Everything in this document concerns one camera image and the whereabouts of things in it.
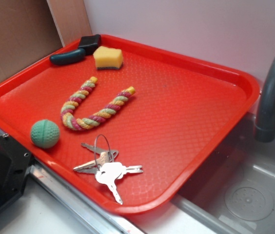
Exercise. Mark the green dimpled ball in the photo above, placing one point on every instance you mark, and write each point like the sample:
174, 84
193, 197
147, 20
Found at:
45, 134

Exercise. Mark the red plastic tray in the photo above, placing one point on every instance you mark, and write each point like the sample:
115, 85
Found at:
182, 109

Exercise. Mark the yellow sponge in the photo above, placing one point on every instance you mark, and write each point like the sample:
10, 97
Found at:
108, 58

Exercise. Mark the brown cardboard panel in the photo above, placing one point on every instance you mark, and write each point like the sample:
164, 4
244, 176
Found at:
32, 29

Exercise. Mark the silver keys on ring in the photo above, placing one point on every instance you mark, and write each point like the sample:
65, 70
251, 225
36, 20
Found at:
105, 169

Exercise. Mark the multicolour twisted rope toy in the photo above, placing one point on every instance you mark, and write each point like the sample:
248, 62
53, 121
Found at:
87, 123

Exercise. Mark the dark green black-headed brush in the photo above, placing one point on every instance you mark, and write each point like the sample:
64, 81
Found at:
87, 46

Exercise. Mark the grey toy sink basin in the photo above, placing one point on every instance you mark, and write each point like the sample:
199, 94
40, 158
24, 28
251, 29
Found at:
233, 190

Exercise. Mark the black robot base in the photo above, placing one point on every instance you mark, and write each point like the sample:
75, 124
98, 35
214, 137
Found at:
15, 162

